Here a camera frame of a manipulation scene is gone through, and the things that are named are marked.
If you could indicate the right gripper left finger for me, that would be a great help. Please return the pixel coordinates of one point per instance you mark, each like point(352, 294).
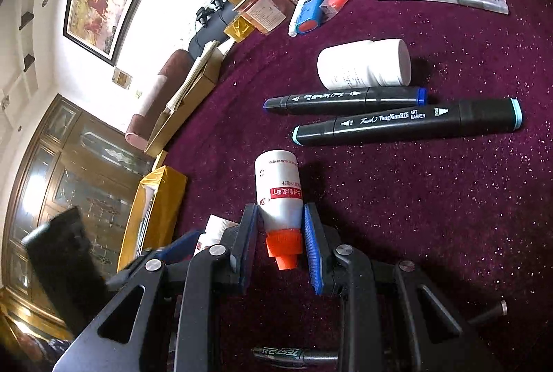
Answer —
point(165, 311)

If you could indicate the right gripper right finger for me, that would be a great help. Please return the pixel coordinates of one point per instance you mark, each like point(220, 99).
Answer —
point(392, 315)

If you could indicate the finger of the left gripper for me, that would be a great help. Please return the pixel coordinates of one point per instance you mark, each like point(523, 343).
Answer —
point(179, 250)

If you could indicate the white pill bottle red label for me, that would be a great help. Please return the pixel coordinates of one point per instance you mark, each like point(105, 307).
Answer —
point(212, 235)

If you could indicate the clear-capped black pen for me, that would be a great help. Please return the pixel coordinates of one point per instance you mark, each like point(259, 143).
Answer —
point(294, 357)

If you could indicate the white bottle orange cap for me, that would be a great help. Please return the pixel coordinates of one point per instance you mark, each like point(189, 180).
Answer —
point(280, 200)

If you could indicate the white tray with yellow tape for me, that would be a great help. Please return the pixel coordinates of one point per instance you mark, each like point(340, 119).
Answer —
point(153, 213)

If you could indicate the wooden cabinet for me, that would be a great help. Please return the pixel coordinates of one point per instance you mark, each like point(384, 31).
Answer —
point(73, 160)

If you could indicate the brown armchair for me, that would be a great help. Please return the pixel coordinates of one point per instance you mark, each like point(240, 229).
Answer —
point(153, 101)

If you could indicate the papers in box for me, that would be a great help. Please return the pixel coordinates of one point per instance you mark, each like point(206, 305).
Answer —
point(210, 57)

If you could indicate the long cardboard box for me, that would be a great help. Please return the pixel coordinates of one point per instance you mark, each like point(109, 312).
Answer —
point(170, 124)

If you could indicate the blue-capped black marker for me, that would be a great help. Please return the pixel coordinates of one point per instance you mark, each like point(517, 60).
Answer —
point(347, 101)

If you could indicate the light-blue-capped art marker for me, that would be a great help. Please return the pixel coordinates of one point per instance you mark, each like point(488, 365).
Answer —
point(467, 118)

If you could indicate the white pill bottle lying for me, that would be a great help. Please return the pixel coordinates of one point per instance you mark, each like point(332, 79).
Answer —
point(365, 64)

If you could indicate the blue stamp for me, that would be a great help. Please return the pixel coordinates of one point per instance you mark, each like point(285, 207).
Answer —
point(310, 17)

